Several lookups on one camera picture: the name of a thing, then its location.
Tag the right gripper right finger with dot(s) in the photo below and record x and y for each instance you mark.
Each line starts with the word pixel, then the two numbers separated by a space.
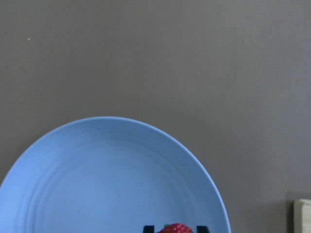
pixel 202 229

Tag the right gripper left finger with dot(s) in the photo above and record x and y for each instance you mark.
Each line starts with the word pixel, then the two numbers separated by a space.
pixel 149 229

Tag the red strawberry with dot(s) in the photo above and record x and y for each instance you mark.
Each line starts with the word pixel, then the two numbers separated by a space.
pixel 176 228

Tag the blue plate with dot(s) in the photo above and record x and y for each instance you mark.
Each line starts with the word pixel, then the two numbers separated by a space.
pixel 108 175

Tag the cream rabbit tray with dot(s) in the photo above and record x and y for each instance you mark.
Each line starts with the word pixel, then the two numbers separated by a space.
pixel 302 216

